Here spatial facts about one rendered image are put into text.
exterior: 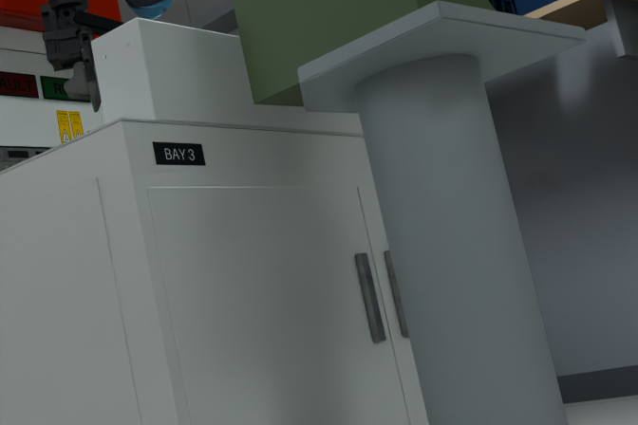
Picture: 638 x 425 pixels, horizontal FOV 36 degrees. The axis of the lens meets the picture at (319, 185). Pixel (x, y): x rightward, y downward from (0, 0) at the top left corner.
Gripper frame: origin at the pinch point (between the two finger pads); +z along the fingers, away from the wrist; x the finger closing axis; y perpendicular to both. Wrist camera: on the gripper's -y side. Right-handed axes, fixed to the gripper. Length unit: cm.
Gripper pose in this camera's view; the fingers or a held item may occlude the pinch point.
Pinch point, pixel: (99, 103)
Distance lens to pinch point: 181.5
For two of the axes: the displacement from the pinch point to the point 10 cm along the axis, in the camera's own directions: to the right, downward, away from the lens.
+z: 2.1, 9.7, -1.5
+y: -9.7, 1.9, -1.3
